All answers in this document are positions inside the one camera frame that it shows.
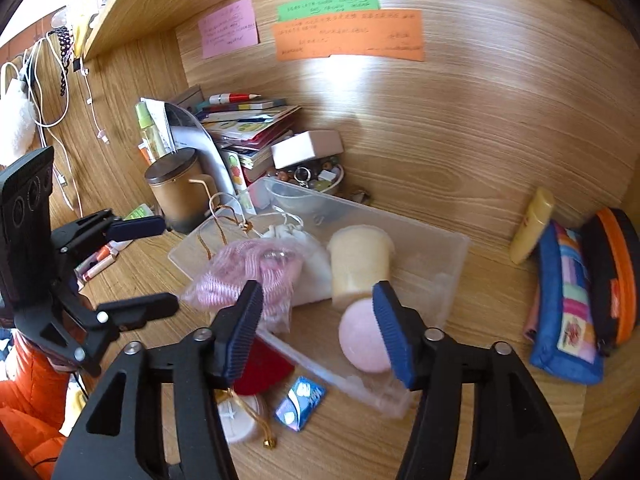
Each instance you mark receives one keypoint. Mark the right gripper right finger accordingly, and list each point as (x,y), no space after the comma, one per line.
(515,434)

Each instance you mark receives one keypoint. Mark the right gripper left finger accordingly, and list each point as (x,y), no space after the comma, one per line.
(119,434)

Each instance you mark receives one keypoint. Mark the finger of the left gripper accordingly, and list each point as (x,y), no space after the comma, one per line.
(79,320)
(83,237)

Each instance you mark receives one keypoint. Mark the white round jar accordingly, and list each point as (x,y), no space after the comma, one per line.
(238,424)

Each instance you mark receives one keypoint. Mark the pink round compact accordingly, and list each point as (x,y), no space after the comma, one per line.
(361,340)

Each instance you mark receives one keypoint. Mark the white drawstring pouch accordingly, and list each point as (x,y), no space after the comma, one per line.
(314,283)

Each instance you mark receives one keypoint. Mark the cream plastic cup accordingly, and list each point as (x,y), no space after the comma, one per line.
(361,256)

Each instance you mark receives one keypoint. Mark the green orange cream tube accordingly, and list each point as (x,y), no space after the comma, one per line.
(141,211)

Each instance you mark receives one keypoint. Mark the colourful blue pencil pouch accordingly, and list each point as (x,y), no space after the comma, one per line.
(560,323)

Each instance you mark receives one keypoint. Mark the white folder with papers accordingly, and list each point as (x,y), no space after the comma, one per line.
(179,128)

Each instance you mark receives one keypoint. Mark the blue foil packet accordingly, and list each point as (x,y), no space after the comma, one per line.
(300,402)

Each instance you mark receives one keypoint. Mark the fruit pattern booklet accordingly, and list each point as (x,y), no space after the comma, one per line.
(235,169)

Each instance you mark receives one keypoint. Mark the red white marker pen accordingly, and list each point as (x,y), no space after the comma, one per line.
(231,98)

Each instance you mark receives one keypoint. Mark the stack of books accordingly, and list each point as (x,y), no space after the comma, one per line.
(250,134)

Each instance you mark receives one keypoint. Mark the clear plastic storage bin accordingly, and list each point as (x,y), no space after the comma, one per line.
(229,249)

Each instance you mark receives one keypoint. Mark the black orange zip case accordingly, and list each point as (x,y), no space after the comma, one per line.
(610,249)

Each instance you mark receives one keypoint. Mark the white cardboard box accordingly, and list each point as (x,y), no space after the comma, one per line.
(307,145)

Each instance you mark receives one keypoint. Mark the white bowl of trinkets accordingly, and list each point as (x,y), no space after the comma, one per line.
(323,175)

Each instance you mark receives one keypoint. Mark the yellow lotion tube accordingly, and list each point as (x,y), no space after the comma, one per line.
(536,217)

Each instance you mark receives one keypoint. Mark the pink sticky note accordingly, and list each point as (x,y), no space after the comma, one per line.
(227,29)

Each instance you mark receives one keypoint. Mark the green sticky note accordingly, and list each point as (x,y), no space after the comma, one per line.
(295,10)

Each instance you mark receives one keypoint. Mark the orange sticky note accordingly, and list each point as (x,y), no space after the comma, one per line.
(391,33)

